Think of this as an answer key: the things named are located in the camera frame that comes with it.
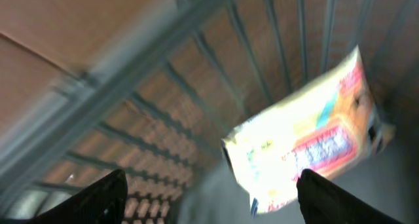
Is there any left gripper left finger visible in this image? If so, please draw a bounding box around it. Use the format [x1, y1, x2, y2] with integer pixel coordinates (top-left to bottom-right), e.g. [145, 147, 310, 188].
[1, 169, 128, 224]

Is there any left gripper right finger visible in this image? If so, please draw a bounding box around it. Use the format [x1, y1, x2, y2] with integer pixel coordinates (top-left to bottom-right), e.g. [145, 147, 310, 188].
[297, 169, 399, 224]

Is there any yellow snack bag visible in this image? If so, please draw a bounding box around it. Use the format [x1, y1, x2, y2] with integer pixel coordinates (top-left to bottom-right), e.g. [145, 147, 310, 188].
[223, 48, 395, 215]

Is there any grey plastic basket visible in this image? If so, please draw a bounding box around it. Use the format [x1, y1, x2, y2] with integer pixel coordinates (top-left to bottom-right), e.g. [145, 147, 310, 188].
[1, 0, 418, 223]

